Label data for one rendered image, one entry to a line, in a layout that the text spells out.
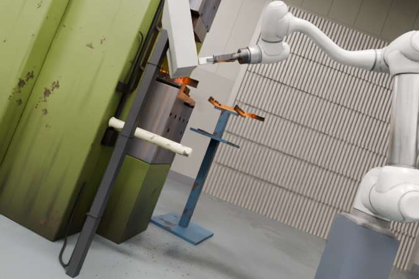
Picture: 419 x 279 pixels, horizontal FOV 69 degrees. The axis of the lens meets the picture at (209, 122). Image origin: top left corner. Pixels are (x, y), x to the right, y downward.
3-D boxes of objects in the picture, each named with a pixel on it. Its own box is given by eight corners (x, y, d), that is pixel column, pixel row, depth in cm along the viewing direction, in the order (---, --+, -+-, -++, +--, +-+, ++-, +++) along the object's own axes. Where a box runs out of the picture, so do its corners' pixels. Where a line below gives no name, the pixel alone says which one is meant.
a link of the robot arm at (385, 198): (406, 220, 129) (439, 233, 107) (366, 213, 131) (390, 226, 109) (418, 43, 135) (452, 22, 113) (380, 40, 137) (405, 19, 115)
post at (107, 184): (78, 274, 126) (173, 34, 131) (72, 278, 122) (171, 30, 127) (71, 270, 127) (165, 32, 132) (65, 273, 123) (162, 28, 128)
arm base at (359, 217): (370, 225, 153) (374, 214, 153) (398, 240, 130) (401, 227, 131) (336, 212, 153) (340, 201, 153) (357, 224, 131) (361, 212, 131)
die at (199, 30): (201, 43, 196) (207, 30, 197) (194, 30, 177) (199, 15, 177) (145, 26, 206) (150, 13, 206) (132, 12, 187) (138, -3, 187)
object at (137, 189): (146, 230, 203) (172, 164, 205) (118, 245, 166) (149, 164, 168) (78, 197, 216) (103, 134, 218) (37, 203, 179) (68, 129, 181)
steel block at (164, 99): (172, 163, 205) (196, 102, 207) (149, 164, 168) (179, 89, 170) (103, 134, 218) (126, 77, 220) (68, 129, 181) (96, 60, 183)
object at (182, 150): (190, 159, 145) (194, 148, 145) (187, 159, 140) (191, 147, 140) (112, 127, 155) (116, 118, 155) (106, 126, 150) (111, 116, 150)
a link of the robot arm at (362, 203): (380, 217, 147) (395, 174, 148) (399, 226, 129) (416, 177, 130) (347, 204, 149) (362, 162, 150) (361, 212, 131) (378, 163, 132)
